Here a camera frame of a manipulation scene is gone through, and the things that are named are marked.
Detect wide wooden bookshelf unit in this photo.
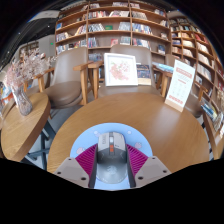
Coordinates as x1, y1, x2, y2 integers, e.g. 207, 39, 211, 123
54, 1, 169, 56

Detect white sign on wooden base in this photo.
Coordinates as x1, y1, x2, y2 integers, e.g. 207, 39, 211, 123
164, 59, 197, 113

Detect blue book display stand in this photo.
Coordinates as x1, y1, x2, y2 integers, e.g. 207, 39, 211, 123
0, 81, 14, 111

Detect stack of books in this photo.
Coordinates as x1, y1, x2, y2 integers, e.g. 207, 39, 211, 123
199, 99, 220, 123

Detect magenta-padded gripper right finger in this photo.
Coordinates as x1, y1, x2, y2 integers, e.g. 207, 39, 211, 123
125, 143, 173, 189

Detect white framed floral picture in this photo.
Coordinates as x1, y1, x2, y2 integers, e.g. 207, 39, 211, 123
103, 52, 139, 88

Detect angled wooden bookshelf unit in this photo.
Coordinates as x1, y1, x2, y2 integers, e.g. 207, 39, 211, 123
166, 14, 224, 111

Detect glass vase with dried flowers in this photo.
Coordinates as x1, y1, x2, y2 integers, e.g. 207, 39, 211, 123
4, 49, 56, 117

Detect distant wooden bookshelf unit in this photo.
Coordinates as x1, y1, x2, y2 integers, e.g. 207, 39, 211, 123
18, 41, 39, 58

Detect round light blue mouse pad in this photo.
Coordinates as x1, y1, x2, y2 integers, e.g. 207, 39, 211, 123
69, 122, 154, 191

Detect dark blue book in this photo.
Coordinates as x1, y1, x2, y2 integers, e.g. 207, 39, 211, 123
136, 63, 153, 86

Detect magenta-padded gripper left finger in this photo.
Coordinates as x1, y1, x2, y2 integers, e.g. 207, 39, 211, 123
53, 143, 99, 189

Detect teal book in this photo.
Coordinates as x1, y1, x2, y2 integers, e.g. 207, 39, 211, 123
151, 61, 175, 74

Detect grey computer mouse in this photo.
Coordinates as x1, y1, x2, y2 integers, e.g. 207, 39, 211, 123
95, 131, 129, 185

